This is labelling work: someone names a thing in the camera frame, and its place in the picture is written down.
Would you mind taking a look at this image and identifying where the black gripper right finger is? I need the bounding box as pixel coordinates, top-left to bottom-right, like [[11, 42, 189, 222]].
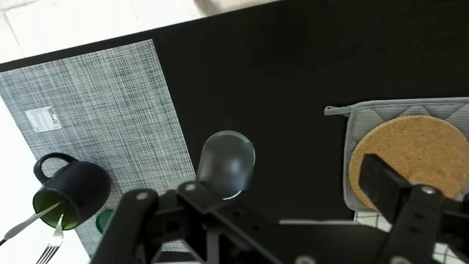
[[359, 152, 469, 264]]

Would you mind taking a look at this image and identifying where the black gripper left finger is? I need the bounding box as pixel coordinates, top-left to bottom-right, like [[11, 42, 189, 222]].
[[89, 148, 277, 264]]

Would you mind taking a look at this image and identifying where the small green round object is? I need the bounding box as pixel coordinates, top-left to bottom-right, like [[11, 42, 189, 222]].
[[93, 208, 115, 234]]

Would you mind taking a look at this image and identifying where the black mug green inside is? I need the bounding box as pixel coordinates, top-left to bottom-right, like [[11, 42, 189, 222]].
[[32, 151, 112, 231]]

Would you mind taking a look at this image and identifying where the round cork trivet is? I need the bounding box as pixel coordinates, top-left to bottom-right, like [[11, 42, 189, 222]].
[[347, 114, 469, 211]]

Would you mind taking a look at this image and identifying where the silver fork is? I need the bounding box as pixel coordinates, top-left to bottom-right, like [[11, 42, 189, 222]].
[[33, 212, 66, 264]]

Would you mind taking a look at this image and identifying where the gray quilted pot holder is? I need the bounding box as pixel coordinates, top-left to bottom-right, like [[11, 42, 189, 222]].
[[322, 95, 469, 212]]

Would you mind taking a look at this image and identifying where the clear glass tumbler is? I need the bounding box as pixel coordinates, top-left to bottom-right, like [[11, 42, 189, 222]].
[[196, 129, 256, 200]]

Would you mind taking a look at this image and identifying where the gray woven placemat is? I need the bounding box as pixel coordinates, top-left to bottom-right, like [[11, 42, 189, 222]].
[[0, 38, 197, 258]]

